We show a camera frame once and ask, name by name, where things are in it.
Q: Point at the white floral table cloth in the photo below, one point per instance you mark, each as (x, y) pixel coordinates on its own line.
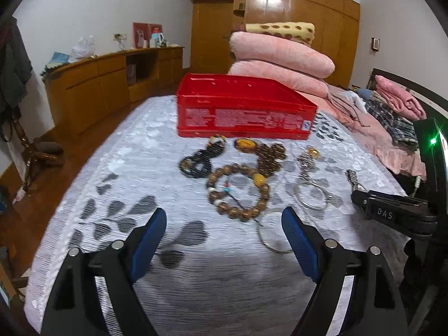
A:
(211, 274)

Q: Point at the pink bed cover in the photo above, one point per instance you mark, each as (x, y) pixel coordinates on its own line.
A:
(377, 141)

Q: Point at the red plastic box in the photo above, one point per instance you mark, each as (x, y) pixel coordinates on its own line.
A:
(238, 106)

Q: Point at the wall phone unit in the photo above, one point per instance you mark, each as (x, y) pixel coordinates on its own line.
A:
(375, 44)

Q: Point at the dark wooden headboard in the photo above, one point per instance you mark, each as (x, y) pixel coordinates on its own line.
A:
(433, 103)

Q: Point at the wall socket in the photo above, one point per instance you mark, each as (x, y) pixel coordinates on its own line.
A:
(119, 36)

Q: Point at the pink folded towel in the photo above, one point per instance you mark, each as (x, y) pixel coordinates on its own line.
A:
(400, 100)

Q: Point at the lower pink folded quilt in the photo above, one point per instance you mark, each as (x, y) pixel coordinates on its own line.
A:
(295, 80)

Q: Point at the brown slippers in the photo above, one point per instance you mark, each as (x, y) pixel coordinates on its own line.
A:
(51, 148)

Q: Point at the thin silver bangle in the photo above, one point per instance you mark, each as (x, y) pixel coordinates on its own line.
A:
(312, 195)

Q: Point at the plaid folded clothes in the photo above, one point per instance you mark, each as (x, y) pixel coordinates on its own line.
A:
(400, 129)

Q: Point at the white plastic bag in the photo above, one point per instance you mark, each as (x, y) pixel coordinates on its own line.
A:
(84, 49)

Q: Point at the red photo frames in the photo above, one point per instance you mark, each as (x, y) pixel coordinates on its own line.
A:
(142, 32)

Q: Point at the yellow brown spotted blanket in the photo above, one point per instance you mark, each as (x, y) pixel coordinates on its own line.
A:
(300, 32)

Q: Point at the wooden coat stand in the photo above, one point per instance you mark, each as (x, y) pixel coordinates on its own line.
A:
(25, 156)

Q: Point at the dark grey jacket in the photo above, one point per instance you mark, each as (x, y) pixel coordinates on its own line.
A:
(16, 70)

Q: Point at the silver chain yellow bead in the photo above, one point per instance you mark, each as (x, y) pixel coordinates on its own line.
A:
(307, 162)

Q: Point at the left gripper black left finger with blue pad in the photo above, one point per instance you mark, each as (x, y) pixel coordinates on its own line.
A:
(73, 307)

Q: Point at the white blue kettle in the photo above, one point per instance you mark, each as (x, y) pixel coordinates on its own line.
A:
(156, 38)

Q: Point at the long wooden sideboard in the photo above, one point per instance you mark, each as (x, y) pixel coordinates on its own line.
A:
(82, 94)

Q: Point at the large silver bangle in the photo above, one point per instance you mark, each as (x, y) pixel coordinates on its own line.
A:
(270, 232)

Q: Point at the silver wrist watch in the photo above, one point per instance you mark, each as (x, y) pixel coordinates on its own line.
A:
(354, 182)

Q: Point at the beige folded cloth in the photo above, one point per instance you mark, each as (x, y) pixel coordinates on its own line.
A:
(349, 103)

